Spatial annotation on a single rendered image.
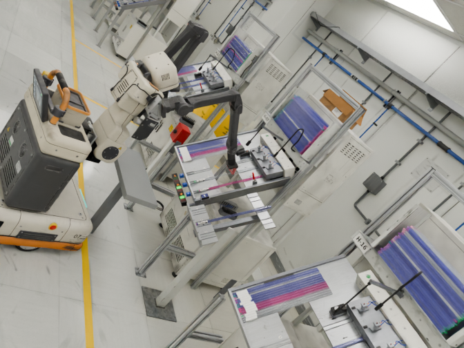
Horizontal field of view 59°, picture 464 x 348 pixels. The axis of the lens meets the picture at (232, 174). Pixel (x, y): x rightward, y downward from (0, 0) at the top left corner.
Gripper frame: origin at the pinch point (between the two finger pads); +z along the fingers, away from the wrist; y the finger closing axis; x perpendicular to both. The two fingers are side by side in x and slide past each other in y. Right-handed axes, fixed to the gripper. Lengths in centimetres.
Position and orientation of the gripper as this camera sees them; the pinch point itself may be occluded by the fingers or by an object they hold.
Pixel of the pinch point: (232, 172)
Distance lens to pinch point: 303.8
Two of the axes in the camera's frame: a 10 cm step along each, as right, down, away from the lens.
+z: 0.6, 7.7, 6.3
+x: -9.5, 2.4, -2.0
